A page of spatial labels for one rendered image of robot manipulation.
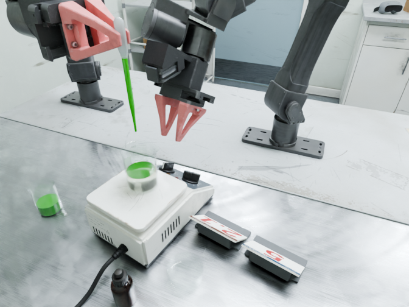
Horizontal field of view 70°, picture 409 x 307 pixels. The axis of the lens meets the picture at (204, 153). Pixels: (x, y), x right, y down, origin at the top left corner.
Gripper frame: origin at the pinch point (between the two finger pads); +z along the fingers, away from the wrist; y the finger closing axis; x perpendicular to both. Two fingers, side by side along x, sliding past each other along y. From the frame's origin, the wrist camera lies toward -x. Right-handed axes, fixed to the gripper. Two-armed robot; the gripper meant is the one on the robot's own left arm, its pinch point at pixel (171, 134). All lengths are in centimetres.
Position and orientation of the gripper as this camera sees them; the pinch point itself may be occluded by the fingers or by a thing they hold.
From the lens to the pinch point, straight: 56.3
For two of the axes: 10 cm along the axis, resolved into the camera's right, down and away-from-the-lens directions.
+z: -3.0, 9.4, 1.6
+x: 4.8, 0.0, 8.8
